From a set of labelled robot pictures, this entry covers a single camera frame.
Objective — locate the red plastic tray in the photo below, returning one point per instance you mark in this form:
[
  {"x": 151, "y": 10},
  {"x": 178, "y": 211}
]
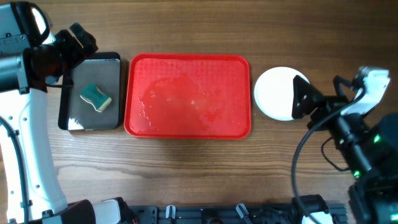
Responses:
[{"x": 188, "y": 96}]

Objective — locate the white plate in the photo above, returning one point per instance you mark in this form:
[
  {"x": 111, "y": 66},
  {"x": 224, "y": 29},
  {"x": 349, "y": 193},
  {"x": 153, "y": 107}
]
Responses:
[{"x": 274, "y": 92}]

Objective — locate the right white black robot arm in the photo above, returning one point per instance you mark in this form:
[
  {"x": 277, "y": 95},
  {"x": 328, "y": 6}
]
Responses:
[{"x": 370, "y": 153}]

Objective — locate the green yellow sponge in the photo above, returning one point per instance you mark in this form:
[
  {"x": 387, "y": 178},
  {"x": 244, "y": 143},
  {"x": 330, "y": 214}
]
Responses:
[{"x": 95, "y": 97}]

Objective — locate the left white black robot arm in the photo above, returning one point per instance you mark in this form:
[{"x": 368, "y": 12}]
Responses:
[{"x": 35, "y": 195}]

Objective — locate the black water tray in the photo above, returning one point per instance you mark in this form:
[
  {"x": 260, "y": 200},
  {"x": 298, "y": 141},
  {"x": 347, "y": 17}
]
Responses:
[{"x": 104, "y": 70}]

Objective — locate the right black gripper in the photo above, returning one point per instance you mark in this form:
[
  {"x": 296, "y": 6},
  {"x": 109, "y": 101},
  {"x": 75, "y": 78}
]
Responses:
[{"x": 303, "y": 94}]

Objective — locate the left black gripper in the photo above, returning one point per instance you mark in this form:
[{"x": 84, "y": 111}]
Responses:
[{"x": 67, "y": 38}]

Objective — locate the black mounting rail base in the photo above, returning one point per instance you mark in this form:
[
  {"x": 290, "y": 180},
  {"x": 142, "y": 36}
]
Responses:
[{"x": 277, "y": 213}]

